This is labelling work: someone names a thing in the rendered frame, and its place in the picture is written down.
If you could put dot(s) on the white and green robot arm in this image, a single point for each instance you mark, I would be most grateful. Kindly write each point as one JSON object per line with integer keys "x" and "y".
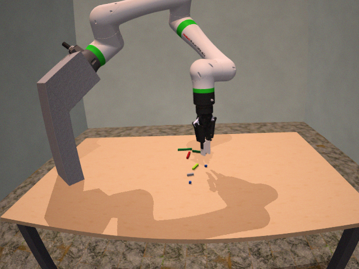
{"x": 105, "y": 20}

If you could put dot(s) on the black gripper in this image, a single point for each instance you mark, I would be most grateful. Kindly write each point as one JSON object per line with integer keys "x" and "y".
{"x": 202, "y": 128}

